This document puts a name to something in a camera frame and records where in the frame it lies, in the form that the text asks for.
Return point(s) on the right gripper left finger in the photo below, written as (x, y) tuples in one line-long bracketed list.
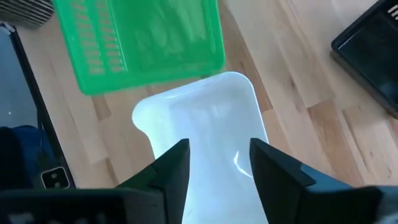
[(149, 202)]

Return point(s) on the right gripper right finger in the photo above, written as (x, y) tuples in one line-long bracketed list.
[(289, 196)]

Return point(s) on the white plastic basket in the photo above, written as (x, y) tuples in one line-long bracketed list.
[(211, 124)]

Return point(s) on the black slotted plastic basket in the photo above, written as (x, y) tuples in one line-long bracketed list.
[(357, 77), (376, 46)]

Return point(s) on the smartphone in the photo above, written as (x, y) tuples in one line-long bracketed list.
[(55, 178)]

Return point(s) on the green slotted plastic basket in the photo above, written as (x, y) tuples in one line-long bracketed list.
[(149, 40)]

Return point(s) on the black table frame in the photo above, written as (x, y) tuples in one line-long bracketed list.
[(30, 77)]

